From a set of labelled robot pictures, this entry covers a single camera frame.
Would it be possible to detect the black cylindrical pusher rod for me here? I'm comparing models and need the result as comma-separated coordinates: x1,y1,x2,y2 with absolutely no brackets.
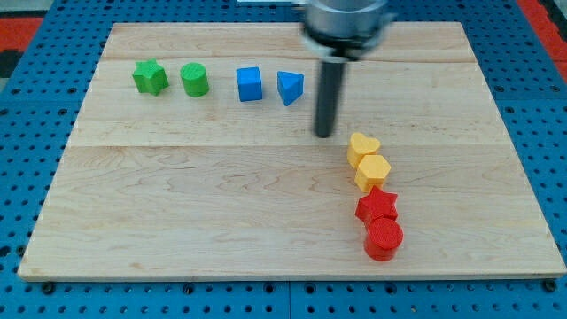
314,61,346,138

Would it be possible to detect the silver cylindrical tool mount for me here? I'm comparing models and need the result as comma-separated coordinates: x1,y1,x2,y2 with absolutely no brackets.
301,0,394,62

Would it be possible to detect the red star block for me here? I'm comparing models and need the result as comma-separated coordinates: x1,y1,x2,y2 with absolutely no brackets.
355,187,399,229

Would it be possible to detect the green star block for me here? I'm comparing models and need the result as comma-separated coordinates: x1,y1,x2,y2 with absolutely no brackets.
132,58,169,96

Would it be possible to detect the blue triangular prism block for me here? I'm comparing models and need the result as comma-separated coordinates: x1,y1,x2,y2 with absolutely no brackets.
276,71,305,106

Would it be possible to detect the yellow heart block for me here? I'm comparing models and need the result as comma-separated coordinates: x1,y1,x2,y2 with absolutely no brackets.
346,132,381,168

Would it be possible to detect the blue cube block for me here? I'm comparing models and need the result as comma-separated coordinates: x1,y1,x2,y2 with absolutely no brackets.
236,66,263,102

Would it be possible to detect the yellow hexagon block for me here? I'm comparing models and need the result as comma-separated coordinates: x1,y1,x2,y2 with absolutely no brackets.
354,154,392,192

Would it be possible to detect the green cylinder block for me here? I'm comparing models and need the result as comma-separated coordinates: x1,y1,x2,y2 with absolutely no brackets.
180,62,209,97

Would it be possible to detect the light wooden board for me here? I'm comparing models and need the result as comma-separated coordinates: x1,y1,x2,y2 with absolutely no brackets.
19,22,566,282

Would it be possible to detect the red cylinder block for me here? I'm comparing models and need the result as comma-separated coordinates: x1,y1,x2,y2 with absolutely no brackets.
364,218,404,261

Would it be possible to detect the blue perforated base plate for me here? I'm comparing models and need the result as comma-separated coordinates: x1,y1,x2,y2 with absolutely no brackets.
1,0,566,318

